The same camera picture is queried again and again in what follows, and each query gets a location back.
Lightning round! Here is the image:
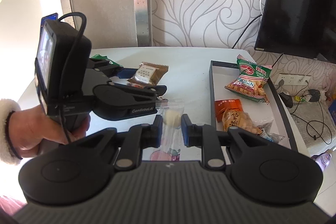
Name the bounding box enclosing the white power strip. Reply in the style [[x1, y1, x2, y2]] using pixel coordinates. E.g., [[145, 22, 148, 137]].
[[276, 72, 311, 86]]

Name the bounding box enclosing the dark shallow box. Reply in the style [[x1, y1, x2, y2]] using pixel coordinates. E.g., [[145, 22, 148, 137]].
[[209, 60, 306, 159]]

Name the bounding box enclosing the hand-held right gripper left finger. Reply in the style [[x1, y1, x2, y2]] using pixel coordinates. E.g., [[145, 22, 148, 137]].
[[79, 114, 164, 170]]

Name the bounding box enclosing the large green snack bag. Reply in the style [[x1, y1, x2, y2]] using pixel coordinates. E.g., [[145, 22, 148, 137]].
[[90, 54, 123, 68]]

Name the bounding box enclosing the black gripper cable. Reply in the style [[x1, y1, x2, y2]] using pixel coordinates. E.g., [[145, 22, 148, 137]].
[[57, 12, 88, 143]]

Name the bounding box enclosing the smartphone with lit screen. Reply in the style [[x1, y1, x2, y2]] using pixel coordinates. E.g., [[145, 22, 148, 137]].
[[41, 13, 59, 28]]

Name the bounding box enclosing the clear candy packet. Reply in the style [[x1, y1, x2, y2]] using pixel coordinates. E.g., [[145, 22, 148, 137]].
[[252, 119, 285, 144]]

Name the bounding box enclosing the brown snack packet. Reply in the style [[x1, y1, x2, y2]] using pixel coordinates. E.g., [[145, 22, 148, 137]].
[[127, 61, 169, 88]]

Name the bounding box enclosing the black charger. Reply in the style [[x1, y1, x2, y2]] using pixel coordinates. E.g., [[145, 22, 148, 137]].
[[278, 92, 294, 109]]

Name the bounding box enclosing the clear packet with white ball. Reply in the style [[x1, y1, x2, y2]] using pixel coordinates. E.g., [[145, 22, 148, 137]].
[[151, 98, 185, 162]]

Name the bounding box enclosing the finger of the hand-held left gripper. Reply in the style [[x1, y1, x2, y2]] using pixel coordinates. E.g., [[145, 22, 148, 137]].
[[109, 83, 168, 103], [89, 57, 137, 81]]

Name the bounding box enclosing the green prawn cracker bag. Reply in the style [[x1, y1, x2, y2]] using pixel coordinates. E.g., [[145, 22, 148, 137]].
[[224, 54, 273, 105]]

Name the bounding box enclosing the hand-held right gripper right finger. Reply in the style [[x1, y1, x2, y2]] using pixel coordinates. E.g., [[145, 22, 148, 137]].
[[181, 114, 265, 170]]

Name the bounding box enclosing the person's left hand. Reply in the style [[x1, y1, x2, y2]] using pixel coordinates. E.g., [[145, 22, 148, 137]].
[[5, 103, 91, 159]]

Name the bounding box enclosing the black wrist band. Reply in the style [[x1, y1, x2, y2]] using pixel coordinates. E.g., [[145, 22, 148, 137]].
[[5, 111, 23, 160]]

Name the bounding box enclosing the black power adapter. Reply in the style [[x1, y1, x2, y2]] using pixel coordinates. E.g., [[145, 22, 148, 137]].
[[307, 89, 322, 103]]

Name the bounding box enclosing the orange snack packet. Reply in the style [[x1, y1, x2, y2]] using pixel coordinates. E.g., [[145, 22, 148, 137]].
[[215, 98, 245, 123]]

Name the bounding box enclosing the purple bottle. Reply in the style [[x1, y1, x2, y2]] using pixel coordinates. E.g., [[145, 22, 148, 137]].
[[311, 149, 334, 172]]

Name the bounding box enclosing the yellow nut snack bag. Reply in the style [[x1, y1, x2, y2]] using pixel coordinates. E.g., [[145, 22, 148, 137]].
[[222, 110, 263, 135]]

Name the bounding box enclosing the black flat television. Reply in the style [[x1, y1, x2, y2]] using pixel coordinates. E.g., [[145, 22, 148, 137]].
[[253, 0, 336, 65]]

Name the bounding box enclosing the low television bench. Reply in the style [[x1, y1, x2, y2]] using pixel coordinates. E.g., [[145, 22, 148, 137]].
[[278, 88, 336, 159]]

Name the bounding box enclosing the blue and white box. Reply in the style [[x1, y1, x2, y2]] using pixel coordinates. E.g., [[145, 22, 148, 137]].
[[328, 101, 336, 122]]

